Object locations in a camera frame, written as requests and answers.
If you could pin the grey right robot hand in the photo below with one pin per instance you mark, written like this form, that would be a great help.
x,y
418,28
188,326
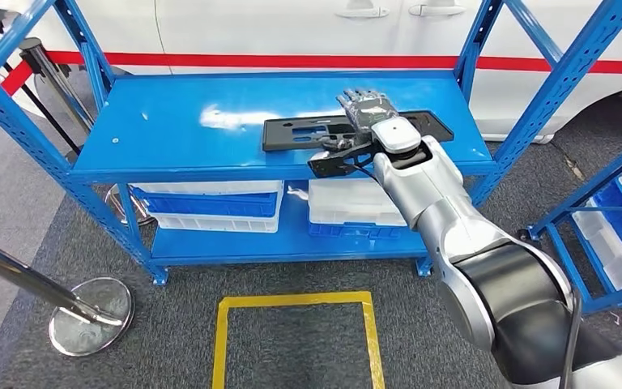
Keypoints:
x,y
367,107

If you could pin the long black plastic part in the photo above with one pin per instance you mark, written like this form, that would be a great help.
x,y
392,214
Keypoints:
x,y
276,134

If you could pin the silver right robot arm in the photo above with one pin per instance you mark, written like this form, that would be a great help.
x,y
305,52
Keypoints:
x,y
450,215

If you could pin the blue metal shelf rack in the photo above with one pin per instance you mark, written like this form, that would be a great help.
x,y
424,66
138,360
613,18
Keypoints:
x,y
590,185
182,123

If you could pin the white car with red stripe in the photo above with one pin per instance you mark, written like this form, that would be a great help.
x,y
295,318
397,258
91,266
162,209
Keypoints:
x,y
289,27

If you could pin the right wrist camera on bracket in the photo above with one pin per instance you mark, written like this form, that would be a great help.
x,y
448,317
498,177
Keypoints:
x,y
332,165

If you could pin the chrome stanchion post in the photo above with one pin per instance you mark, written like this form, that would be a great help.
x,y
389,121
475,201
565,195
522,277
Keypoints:
x,y
91,317
53,81

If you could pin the black stanchion post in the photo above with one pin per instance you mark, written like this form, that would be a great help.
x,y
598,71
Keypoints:
x,y
48,116

